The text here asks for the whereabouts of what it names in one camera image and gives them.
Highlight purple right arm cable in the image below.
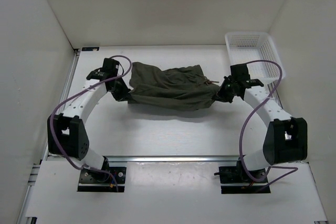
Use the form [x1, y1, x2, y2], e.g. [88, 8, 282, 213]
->
[239, 60, 299, 184]

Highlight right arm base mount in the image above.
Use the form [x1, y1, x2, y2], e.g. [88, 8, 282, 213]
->
[214, 161, 271, 195]

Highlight white perforated plastic basket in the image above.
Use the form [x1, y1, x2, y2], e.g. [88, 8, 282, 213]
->
[225, 31, 282, 85]

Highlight olive green shorts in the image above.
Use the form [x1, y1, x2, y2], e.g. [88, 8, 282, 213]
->
[129, 62, 220, 111]

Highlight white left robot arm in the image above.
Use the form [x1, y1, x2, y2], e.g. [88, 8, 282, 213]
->
[47, 56, 130, 182]

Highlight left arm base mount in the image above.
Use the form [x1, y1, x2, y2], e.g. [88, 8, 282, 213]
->
[77, 165, 127, 193]

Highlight small blue label sticker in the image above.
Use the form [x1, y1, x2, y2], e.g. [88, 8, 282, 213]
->
[81, 47, 100, 51]

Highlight aluminium front rail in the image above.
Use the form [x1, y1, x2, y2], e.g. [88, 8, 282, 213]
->
[107, 155, 239, 163]

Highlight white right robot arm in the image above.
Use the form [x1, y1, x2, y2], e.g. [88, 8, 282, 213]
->
[213, 63, 308, 182]

